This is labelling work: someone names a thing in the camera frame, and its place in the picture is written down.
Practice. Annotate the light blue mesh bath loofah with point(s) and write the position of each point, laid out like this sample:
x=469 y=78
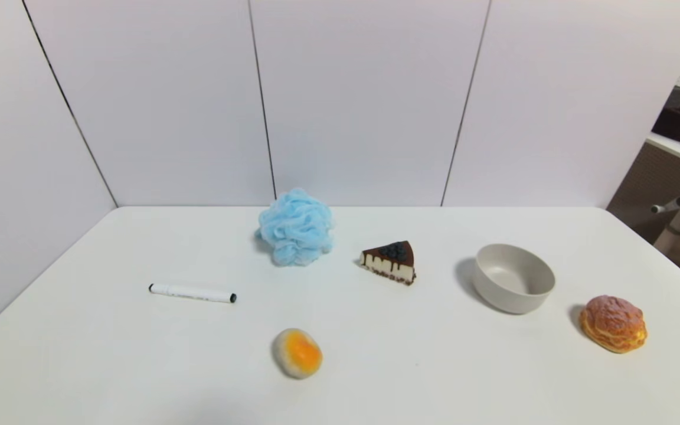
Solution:
x=296 y=227

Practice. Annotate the beige round bowl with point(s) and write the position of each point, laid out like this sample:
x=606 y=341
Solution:
x=514 y=278

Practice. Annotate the chocolate blueberry cake slice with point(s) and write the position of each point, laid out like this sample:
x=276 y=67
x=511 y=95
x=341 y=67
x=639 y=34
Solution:
x=392 y=262

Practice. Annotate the round bun with orange centre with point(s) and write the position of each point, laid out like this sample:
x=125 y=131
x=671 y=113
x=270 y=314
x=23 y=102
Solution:
x=298 y=353

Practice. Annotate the white marker pen black caps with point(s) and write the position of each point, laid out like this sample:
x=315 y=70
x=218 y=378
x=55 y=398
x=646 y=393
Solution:
x=192 y=293

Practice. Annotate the golden cream puff pastry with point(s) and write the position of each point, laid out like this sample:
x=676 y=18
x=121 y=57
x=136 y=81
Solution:
x=613 y=323

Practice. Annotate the brown perforated desk panel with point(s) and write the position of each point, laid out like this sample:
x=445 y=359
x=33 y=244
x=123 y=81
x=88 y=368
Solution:
x=647 y=189

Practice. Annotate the grey box behind basket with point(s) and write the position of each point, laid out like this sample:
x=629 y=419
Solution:
x=675 y=97

